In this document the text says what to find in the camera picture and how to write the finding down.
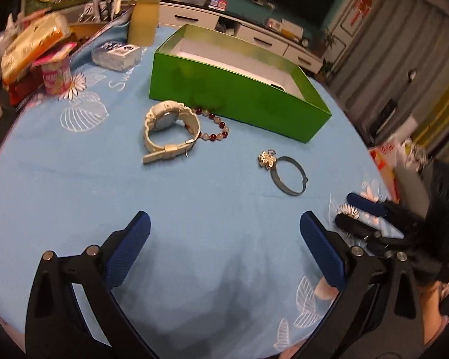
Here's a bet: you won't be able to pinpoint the clear tissue pack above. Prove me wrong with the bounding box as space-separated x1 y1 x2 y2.
91 40 143 72

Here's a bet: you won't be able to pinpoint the yellow snack packet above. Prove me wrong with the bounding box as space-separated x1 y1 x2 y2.
0 11 71 85

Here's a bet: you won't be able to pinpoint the green cardboard box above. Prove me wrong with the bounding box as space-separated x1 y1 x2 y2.
148 23 332 144

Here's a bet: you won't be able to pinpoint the gold flower brooch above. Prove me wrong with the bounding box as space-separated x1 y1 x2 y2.
257 148 278 171

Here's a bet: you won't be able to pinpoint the blue floral tablecloth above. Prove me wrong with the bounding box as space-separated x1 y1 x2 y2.
0 25 405 357

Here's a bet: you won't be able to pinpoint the white wrist watch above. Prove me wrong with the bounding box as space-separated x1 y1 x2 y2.
142 100 202 165

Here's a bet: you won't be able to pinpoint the red and white bead bracelet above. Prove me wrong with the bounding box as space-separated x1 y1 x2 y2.
183 106 231 143

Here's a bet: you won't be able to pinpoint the yellow and red bag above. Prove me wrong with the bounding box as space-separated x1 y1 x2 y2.
368 140 402 203

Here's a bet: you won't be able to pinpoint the cardboard box with pens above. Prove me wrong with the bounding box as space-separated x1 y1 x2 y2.
65 5 134 40

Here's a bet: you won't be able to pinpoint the dark metal bangle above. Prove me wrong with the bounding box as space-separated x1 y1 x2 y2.
270 156 308 197

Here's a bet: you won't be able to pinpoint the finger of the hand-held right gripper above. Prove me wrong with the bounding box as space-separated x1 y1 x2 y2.
364 230 406 258
346 192 399 220

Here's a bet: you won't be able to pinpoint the potted plant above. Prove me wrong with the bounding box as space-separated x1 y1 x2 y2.
323 28 339 51

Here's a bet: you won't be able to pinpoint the yellow flat boxes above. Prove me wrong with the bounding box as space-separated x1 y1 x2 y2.
280 18 304 40

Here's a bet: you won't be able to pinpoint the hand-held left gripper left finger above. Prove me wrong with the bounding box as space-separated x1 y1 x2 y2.
24 210 152 359

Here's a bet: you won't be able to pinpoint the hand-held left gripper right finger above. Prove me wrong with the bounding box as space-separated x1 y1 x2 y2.
298 210 425 359

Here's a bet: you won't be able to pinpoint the pink yogurt cup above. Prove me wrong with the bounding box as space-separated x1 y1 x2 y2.
31 41 78 95

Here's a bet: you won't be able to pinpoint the yellow water bottle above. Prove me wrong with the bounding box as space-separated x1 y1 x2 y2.
127 0 167 48

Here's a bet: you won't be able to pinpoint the white television cabinet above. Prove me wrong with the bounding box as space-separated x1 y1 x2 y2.
159 0 324 74

